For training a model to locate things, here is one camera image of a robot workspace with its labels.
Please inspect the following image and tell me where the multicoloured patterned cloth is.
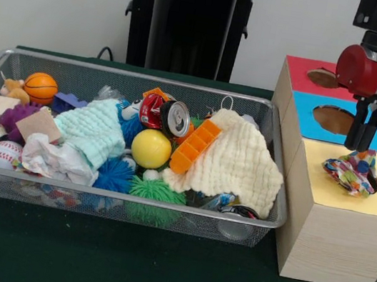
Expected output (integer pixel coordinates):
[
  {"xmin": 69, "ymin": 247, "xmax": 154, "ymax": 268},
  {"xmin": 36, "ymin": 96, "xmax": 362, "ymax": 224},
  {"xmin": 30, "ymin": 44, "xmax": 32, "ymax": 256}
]
[{"xmin": 317, "ymin": 141, "xmax": 377, "ymax": 201}]

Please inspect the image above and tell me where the mint knitted cloth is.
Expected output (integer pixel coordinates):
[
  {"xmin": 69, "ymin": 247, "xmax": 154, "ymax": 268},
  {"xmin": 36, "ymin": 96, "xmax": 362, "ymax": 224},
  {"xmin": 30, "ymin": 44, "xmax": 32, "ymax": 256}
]
[{"xmin": 46, "ymin": 89, "xmax": 134, "ymax": 176}]

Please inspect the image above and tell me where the wooden box with three holes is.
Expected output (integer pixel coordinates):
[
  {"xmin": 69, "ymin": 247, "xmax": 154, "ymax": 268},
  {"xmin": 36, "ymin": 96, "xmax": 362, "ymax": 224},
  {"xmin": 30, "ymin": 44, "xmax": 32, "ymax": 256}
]
[{"xmin": 243, "ymin": 53, "xmax": 377, "ymax": 282}]

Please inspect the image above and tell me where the shallow mesh bin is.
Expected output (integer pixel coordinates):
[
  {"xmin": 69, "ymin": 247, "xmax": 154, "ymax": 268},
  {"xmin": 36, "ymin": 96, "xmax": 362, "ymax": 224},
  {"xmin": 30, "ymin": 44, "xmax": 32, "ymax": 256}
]
[{"xmin": 0, "ymin": 46, "xmax": 308, "ymax": 253}]

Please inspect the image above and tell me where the cream knitted cloth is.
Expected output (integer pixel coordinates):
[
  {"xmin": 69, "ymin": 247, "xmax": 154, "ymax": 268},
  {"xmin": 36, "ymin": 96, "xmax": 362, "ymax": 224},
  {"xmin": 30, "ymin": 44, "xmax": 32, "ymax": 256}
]
[{"xmin": 157, "ymin": 100, "xmax": 295, "ymax": 223}]

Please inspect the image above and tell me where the orange plastic brick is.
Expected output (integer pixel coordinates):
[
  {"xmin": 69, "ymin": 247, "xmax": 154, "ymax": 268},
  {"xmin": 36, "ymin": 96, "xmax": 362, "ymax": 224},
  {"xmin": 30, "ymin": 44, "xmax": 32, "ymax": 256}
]
[{"xmin": 167, "ymin": 114, "xmax": 224, "ymax": 181}]

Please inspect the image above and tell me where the black drinks can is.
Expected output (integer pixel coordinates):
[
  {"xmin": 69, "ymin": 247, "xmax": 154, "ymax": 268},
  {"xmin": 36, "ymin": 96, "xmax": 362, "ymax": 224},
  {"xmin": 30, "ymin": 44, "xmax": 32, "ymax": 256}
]
[{"xmin": 155, "ymin": 97, "xmax": 195, "ymax": 141}]

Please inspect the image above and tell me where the yellow ball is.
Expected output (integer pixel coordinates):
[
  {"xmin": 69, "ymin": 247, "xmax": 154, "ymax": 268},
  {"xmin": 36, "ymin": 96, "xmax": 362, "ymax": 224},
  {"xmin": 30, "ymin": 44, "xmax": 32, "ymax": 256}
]
[{"xmin": 127, "ymin": 126, "xmax": 176, "ymax": 173}]

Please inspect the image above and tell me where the green spiky ball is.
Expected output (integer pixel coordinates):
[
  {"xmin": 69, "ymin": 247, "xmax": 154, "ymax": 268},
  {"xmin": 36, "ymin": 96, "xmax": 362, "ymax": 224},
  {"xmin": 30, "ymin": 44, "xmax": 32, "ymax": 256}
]
[{"xmin": 121, "ymin": 173, "xmax": 191, "ymax": 232}]

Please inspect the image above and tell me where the blue spiky ball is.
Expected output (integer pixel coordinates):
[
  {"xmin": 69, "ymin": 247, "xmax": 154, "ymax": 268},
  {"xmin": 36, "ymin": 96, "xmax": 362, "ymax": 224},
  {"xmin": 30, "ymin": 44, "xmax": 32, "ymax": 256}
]
[{"xmin": 92, "ymin": 154, "xmax": 138, "ymax": 196}]

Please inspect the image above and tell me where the dark green tablecloth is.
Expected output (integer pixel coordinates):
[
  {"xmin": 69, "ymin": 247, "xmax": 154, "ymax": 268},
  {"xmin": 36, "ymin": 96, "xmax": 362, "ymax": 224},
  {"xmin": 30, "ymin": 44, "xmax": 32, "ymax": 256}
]
[{"xmin": 0, "ymin": 41, "xmax": 377, "ymax": 282}]

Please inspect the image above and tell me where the white crumpled paper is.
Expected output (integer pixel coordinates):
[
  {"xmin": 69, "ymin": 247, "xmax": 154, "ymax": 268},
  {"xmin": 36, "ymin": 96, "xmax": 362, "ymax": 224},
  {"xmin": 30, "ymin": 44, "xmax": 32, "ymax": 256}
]
[{"xmin": 17, "ymin": 131, "xmax": 105, "ymax": 188}]

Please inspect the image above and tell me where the orange basketball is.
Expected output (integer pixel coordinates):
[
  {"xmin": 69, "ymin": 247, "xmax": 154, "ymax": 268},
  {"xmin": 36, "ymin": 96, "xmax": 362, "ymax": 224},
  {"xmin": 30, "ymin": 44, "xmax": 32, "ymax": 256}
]
[{"xmin": 20, "ymin": 69, "xmax": 61, "ymax": 108}]

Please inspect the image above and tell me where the white baseball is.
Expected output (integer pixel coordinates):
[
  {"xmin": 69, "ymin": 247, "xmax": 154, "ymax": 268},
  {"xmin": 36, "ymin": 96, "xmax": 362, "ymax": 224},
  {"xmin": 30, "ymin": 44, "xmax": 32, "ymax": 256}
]
[{"xmin": 0, "ymin": 139, "xmax": 25, "ymax": 172}]

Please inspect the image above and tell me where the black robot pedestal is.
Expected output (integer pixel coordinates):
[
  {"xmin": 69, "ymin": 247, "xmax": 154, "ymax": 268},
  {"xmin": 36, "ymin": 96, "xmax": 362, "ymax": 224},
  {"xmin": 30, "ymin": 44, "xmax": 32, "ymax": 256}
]
[{"xmin": 109, "ymin": 0, "xmax": 273, "ymax": 88}]

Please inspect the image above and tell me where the black cable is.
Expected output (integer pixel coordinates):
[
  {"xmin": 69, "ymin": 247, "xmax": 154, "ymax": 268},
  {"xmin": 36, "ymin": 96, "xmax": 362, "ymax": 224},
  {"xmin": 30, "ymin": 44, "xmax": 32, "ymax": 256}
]
[{"xmin": 96, "ymin": 44, "xmax": 126, "ymax": 64}]

